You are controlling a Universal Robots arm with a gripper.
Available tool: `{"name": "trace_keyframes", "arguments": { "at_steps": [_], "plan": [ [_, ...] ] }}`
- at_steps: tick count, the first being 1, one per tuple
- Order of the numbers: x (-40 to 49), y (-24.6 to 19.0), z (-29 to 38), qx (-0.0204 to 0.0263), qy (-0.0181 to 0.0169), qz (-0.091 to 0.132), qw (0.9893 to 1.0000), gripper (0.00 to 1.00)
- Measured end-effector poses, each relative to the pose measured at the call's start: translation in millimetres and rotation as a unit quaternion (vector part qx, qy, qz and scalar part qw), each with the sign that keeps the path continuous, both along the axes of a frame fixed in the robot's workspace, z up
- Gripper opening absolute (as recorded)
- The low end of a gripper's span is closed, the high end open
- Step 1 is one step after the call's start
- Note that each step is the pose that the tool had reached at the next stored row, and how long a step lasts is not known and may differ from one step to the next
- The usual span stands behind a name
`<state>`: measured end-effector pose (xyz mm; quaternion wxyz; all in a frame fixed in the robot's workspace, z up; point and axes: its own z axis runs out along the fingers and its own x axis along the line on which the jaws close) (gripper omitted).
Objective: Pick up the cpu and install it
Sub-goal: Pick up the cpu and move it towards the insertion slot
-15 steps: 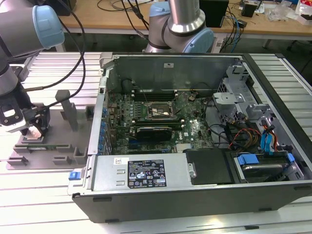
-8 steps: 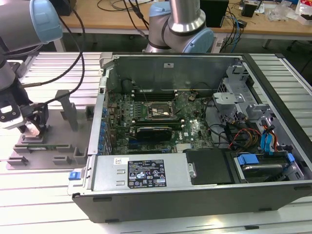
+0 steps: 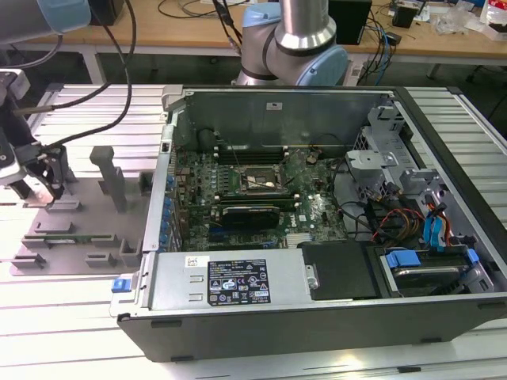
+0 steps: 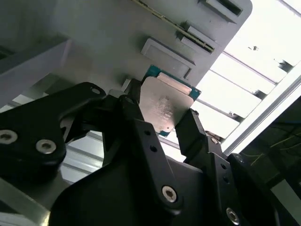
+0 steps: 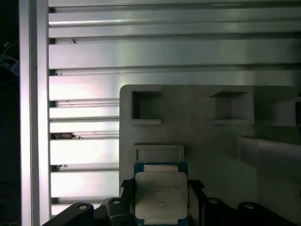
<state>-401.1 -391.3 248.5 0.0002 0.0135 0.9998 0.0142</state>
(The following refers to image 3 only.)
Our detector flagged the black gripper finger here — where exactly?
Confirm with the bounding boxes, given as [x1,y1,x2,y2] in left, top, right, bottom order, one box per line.
[38,145,68,200]

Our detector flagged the silver CPU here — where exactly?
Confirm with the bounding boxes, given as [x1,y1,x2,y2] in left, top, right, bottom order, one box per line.
[21,175,55,207]

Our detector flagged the CPU socket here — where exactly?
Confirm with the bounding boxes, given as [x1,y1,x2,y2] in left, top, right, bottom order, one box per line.
[238,163,285,192]

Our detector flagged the grey parts rack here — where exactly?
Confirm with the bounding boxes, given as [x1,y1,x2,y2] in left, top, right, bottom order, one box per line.
[10,145,158,278]

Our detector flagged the green RAM stick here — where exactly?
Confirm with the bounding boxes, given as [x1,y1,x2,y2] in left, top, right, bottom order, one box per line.
[24,234,114,245]

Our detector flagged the large black box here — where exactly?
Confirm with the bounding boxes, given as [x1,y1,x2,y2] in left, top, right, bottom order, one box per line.
[90,0,126,27]

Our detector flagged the grey power supply with label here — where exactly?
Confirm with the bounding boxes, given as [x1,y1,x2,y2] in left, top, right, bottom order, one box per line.
[149,250,313,313]

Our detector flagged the wooden desk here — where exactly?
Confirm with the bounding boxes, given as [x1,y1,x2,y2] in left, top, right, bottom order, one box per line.
[0,0,507,86]

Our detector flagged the black graphics card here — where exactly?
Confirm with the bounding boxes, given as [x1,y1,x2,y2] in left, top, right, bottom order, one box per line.
[219,203,281,230]

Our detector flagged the black RAM slot bank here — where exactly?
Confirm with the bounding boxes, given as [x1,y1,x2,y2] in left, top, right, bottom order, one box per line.
[215,191,300,210]
[212,145,289,165]

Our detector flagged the silver chipset heat sink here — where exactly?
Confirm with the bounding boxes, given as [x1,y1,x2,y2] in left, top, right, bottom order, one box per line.
[285,233,314,249]

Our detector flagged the green motherboard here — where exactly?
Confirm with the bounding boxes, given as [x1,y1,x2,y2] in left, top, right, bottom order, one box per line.
[170,146,349,253]

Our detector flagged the open black PC case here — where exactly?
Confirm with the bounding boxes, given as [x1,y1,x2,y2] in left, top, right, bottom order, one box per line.
[109,85,507,363]

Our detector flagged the black plastic drive shroud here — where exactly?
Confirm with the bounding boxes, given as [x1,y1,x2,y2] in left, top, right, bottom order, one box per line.
[296,241,382,301]

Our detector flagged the metal drive cage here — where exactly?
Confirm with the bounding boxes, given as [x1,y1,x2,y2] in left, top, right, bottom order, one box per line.
[343,103,447,209]

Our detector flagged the white box with barcode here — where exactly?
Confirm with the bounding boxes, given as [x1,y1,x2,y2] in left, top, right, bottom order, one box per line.
[347,63,364,86]

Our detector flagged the small black cube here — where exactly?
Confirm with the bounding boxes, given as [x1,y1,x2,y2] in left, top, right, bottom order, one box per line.
[391,4,417,29]

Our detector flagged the hard disk in blue carrier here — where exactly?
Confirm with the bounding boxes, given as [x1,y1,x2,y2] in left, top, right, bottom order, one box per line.
[381,247,483,298]

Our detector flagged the clear plastic bags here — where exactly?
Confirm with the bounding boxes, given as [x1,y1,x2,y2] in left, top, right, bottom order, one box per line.
[433,6,482,36]

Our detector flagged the red white bag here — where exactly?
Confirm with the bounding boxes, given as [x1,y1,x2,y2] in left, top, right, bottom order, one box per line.
[479,0,507,40]

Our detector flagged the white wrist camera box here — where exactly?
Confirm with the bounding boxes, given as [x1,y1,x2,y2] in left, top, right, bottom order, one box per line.
[0,69,32,96]
[0,144,21,188]

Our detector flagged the black red cable bundle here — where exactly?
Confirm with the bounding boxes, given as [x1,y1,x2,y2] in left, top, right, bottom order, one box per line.
[212,0,244,56]

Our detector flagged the black wire bundle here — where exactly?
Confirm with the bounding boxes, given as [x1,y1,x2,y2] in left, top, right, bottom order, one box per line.
[331,158,382,241]

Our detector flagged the yellow red wire bundle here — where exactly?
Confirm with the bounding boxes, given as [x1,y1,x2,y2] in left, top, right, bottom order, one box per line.
[375,208,424,242]

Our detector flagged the blue flat wire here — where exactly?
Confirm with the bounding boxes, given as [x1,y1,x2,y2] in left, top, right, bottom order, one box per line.
[422,200,448,253]

